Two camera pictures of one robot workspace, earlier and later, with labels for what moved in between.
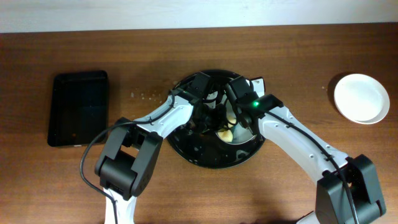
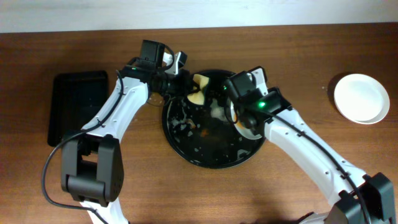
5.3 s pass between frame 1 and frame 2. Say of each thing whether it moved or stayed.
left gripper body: moved
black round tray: stayed
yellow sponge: moved
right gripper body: stayed
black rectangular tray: stayed
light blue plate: moved
